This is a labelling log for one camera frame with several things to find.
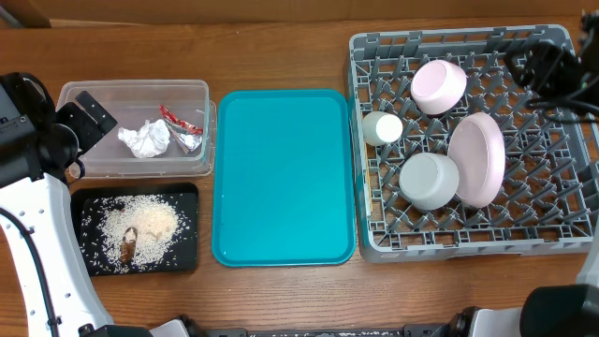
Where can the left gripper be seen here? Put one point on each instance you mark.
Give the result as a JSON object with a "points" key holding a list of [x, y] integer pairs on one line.
{"points": [[89, 131]]}

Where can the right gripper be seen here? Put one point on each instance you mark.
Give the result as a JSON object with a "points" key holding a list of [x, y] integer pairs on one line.
{"points": [[539, 73]]}

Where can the white napkin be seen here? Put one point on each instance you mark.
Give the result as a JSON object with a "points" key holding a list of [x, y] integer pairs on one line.
{"points": [[150, 140]]}

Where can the red foil wrapper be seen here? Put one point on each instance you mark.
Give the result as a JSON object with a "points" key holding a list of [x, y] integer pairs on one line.
{"points": [[188, 136]]}

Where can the large pink plate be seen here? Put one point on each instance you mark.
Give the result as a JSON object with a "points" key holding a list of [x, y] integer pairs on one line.
{"points": [[477, 148]]}

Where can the grey bowl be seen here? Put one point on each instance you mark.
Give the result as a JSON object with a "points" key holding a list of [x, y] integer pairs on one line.
{"points": [[429, 181]]}

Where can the cream paper cup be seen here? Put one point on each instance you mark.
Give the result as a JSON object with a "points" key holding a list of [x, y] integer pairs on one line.
{"points": [[380, 128]]}

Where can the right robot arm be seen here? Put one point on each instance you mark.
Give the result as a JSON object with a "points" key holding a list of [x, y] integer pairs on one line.
{"points": [[553, 310]]}

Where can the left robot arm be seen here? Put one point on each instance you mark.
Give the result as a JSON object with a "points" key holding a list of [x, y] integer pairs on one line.
{"points": [[38, 143]]}

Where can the grey dishwasher rack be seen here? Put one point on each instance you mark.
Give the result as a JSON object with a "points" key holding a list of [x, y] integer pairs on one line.
{"points": [[548, 203]]}

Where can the clear plastic bin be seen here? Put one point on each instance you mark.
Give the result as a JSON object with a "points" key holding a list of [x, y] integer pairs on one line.
{"points": [[132, 103]]}

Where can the black plastic tray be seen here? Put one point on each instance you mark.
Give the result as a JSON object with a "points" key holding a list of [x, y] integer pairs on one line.
{"points": [[187, 253]]}

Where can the cardboard backdrop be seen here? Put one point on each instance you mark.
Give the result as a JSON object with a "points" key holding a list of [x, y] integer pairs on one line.
{"points": [[39, 13]]}

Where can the teal plastic tray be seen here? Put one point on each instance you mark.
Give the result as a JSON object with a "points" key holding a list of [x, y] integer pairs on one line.
{"points": [[283, 191]]}

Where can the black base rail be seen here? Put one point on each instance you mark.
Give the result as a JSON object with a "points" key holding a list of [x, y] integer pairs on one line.
{"points": [[409, 330]]}

